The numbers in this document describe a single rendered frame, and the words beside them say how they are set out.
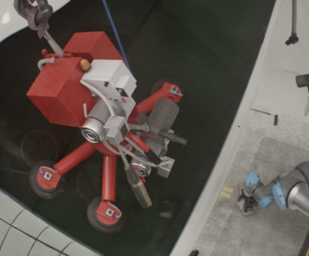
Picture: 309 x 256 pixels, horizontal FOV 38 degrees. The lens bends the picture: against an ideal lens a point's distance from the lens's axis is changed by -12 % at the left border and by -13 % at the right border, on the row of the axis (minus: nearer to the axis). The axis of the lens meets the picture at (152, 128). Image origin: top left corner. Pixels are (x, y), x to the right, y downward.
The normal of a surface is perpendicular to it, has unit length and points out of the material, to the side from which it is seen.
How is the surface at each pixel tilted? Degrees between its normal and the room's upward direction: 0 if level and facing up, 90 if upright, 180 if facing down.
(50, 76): 20
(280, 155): 0
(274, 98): 8
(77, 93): 70
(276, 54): 49
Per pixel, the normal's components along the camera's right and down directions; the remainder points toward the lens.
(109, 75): -0.42, -0.58
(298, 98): -0.05, -0.69
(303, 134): -0.16, -0.51
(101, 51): 0.80, 0.13
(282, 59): 0.66, -0.17
